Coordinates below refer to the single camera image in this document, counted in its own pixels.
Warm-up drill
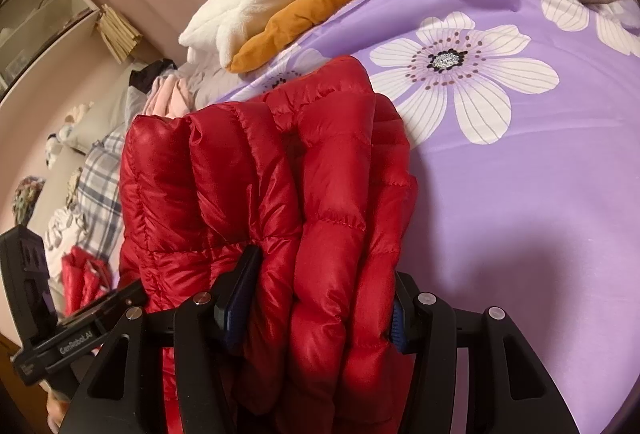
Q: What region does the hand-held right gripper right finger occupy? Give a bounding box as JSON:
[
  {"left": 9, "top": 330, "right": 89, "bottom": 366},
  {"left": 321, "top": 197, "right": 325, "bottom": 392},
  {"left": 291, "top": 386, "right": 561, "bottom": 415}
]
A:
[{"left": 390, "top": 270, "right": 586, "bottom": 434}]

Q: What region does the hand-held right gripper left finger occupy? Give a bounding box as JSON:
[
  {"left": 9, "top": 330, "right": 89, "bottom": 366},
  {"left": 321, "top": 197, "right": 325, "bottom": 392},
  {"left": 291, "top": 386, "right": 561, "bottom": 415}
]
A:
[{"left": 60, "top": 245, "right": 265, "bottom": 434}]

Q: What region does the red puffer jacket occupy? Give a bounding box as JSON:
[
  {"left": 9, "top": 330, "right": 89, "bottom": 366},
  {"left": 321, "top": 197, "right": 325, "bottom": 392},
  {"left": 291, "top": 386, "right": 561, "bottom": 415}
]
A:
[{"left": 61, "top": 55, "right": 418, "bottom": 434}]

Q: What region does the white patterned cloth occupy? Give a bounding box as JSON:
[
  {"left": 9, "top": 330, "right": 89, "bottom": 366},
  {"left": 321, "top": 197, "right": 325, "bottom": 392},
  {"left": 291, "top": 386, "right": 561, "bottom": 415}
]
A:
[{"left": 44, "top": 207, "right": 88, "bottom": 260}]

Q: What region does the floral patterned cushion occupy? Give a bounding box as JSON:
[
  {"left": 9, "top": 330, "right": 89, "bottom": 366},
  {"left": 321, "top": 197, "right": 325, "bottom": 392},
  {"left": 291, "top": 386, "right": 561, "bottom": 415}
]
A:
[{"left": 12, "top": 175, "right": 47, "bottom": 225}]

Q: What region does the blue plaid cloth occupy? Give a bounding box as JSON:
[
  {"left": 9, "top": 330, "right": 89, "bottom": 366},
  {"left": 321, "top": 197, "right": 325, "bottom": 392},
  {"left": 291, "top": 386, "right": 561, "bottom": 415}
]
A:
[{"left": 75, "top": 124, "right": 128, "bottom": 255}]

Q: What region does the spotted plush toy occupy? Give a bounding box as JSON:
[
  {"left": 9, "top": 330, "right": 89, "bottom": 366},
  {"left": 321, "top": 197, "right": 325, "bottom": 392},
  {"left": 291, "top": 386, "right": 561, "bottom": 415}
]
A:
[{"left": 45, "top": 102, "right": 96, "bottom": 170}]

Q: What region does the beige pillow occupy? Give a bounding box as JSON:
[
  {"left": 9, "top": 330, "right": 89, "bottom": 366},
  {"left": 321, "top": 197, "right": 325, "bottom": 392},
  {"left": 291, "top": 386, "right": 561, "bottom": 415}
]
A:
[{"left": 65, "top": 84, "right": 146, "bottom": 155}]

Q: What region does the purple floral bed sheet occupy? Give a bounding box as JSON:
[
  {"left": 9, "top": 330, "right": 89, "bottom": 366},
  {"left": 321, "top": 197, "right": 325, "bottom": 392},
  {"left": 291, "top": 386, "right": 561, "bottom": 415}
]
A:
[{"left": 220, "top": 0, "right": 640, "bottom": 434}]

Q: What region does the pink cloth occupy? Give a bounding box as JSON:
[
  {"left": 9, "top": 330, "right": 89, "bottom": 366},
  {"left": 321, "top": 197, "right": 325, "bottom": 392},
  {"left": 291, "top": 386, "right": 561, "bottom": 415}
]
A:
[{"left": 144, "top": 73, "right": 193, "bottom": 120}]

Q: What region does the black cloth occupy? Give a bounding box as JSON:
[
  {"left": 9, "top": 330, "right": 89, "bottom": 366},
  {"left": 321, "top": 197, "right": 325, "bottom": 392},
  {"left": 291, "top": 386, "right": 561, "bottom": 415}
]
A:
[{"left": 131, "top": 58, "right": 178, "bottom": 95}]

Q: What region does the glass door cabinet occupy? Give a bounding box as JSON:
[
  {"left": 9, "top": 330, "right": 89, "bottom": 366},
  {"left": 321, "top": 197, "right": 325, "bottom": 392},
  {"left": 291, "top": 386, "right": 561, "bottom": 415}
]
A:
[{"left": 0, "top": 0, "right": 101, "bottom": 100}]

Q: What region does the orange garment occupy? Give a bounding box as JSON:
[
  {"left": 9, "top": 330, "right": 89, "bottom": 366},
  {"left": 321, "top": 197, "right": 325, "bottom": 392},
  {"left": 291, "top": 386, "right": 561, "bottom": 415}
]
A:
[{"left": 230, "top": 0, "right": 393, "bottom": 74}]

